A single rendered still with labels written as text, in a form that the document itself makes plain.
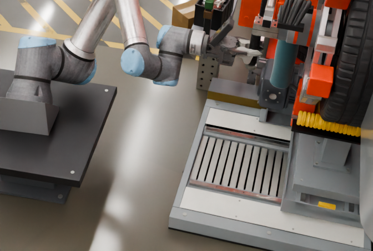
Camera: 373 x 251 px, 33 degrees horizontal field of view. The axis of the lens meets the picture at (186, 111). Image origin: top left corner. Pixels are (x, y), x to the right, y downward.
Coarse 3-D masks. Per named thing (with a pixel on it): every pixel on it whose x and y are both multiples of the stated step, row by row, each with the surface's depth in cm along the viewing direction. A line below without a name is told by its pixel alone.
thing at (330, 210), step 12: (288, 156) 285; (288, 168) 272; (288, 180) 270; (288, 192) 264; (300, 192) 262; (288, 204) 260; (300, 204) 258; (312, 204) 257; (324, 204) 256; (336, 204) 261; (348, 204) 259; (312, 216) 261; (324, 216) 260; (336, 216) 258; (348, 216) 256
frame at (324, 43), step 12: (324, 12) 205; (336, 12) 205; (324, 24) 205; (336, 24) 205; (324, 36) 205; (336, 36) 204; (312, 48) 255; (324, 48) 205; (312, 60) 209; (300, 96) 238; (312, 96) 219
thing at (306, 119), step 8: (304, 112) 244; (304, 120) 242; (312, 120) 242; (320, 120) 242; (320, 128) 243; (328, 128) 242; (336, 128) 241; (344, 128) 241; (352, 128) 240; (360, 128) 240
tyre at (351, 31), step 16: (352, 0) 201; (368, 0) 199; (352, 16) 199; (368, 16) 199; (352, 32) 199; (368, 32) 198; (352, 48) 200; (368, 48) 199; (352, 64) 202; (368, 64) 200; (336, 80) 206; (352, 80) 205; (368, 80) 203; (336, 96) 209; (352, 96) 208; (368, 96) 207; (320, 112) 237; (336, 112) 217; (352, 112) 214
